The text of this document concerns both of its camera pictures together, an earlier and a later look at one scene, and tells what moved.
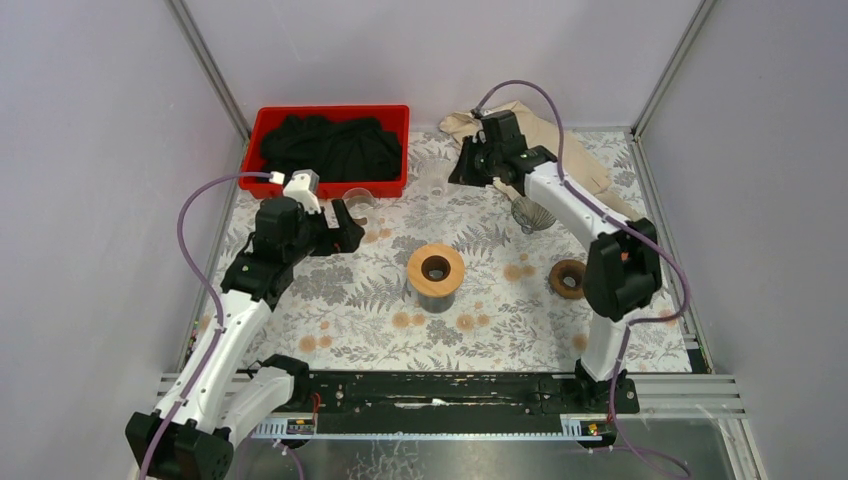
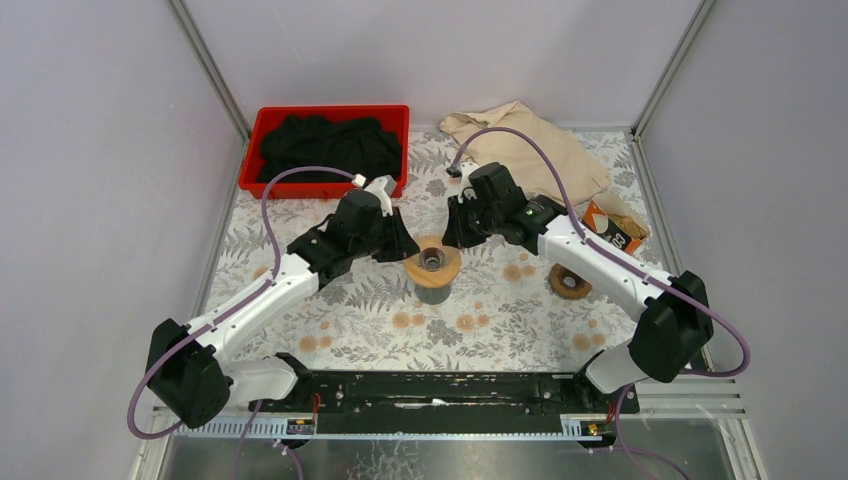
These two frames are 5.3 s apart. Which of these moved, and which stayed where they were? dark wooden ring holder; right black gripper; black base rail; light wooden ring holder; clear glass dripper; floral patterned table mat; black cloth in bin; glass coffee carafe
Moved: right black gripper; glass coffee carafe; light wooden ring holder; clear glass dripper
Stayed: black cloth in bin; floral patterned table mat; black base rail; dark wooden ring holder
